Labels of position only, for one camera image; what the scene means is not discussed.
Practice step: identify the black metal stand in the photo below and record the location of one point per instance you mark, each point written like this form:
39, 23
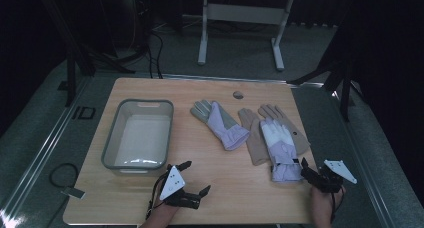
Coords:
345, 88
70, 74

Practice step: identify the person's right hand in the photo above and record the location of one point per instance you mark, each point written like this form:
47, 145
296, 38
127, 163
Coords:
321, 206

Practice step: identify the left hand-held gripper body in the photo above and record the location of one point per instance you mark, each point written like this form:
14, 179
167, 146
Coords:
172, 184

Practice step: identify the white desk frame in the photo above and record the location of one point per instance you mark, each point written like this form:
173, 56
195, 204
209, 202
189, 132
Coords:
245, 14

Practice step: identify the round table grommet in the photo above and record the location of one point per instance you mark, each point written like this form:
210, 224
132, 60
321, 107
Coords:
238, 95

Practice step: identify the purple glove grey palm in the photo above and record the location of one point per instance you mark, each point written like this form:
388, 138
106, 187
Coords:
221, 124

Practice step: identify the beige glove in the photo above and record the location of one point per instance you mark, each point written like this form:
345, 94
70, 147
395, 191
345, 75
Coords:
255, 141
300, 138

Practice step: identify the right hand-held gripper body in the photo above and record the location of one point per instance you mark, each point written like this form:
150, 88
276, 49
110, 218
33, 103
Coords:
328, 183

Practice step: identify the grey flat plug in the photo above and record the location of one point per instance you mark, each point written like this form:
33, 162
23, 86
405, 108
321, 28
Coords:
73, 192

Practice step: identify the grey plastic basin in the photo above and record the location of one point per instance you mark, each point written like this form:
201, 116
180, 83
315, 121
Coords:
140, 138

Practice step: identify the person's left hand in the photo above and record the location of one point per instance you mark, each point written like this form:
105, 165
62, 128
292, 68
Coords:
163, 214

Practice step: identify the metal floor rail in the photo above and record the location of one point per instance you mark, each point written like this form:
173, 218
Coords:
363, 161
43, 154
233, 78

